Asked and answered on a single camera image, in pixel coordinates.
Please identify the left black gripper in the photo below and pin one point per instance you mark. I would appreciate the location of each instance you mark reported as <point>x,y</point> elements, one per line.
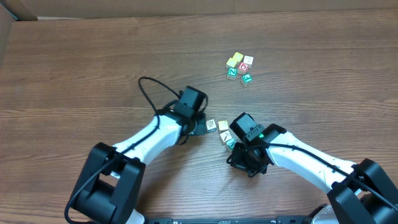
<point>199,126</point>

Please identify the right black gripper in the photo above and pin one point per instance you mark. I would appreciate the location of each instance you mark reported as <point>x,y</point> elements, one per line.
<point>241,161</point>

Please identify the white block with blue side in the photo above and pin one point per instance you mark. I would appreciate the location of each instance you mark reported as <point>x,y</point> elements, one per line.
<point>211,125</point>

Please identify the green A block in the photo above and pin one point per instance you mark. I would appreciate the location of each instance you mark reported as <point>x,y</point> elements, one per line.
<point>230,144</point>

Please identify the yellow top wooden block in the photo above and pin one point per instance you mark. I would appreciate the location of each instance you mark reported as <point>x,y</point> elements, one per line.
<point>223,125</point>

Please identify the white block with feather picture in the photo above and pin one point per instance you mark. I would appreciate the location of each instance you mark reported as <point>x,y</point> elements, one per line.
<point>225,136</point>

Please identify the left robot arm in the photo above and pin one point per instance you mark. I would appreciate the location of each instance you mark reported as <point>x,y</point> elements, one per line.
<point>109,183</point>

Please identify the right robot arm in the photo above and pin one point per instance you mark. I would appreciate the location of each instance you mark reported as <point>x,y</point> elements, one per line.
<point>357,193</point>

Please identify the green Z block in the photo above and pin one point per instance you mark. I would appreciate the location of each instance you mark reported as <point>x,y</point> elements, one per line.
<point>231,74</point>

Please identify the green E block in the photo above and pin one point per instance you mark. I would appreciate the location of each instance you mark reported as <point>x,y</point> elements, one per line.
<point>246,80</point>

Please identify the yellow block front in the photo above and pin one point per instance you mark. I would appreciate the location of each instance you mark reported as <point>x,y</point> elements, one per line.
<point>231,63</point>

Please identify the red letter block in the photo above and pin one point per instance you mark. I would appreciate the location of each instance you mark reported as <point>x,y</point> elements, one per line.
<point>242,68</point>

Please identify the yellow block rear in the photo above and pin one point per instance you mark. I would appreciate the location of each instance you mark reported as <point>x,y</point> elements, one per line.
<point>238,57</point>

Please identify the white block with letters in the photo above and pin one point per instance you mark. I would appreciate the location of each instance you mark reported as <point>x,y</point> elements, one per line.
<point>248,60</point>

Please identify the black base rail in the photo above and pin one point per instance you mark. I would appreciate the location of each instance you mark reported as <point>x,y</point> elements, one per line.
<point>289,219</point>

